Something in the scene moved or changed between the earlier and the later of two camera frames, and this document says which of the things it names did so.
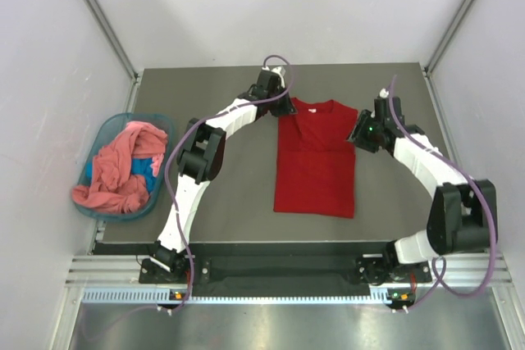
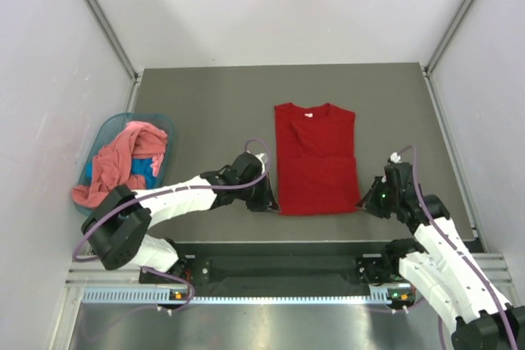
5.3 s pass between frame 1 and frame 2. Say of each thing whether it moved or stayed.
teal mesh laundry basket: stayed
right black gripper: moved
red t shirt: stayed
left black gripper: moved
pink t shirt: stayed
